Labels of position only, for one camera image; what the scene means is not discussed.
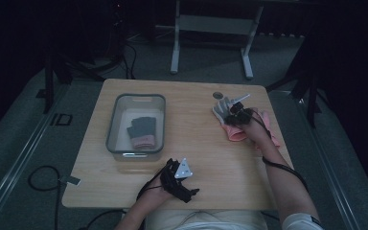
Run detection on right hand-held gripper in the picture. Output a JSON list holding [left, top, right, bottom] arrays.
[[223, 93, 254, 127]]

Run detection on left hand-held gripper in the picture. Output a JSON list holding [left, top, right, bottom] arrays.
[[159, 157, 201, 204]]

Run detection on pink ski glove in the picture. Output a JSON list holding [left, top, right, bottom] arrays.
[[212, 96, 249, 143], [257, 109, 282, 149]]

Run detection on black cloth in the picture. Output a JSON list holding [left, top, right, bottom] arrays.
[[129, 116, 158, 150]]

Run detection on clear plastic bin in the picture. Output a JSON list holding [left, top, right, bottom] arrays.
[[105, 92, 167, 163]]

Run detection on person's left hand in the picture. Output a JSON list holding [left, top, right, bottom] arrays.
[[139, 181, 173, 209]]

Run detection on person's light trousers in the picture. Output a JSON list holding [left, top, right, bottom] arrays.
[[144, 209, 270, 230]]

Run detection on black tripod stand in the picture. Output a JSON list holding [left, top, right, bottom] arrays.
[[36, 47, 109, 114], [265, 47, 334, 128]]

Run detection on person's white sleeve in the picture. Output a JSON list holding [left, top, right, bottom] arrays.
[[281, 212, 324, 230]]

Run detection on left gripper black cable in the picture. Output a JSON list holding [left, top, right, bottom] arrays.
[[135, 161, 173, 202]]

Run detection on grey metal desk frame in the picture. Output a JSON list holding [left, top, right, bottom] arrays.
[[170, 0, 265, 81]]

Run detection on black floor cable with tag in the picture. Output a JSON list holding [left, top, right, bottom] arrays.
[[27, 165, 81, 230]]

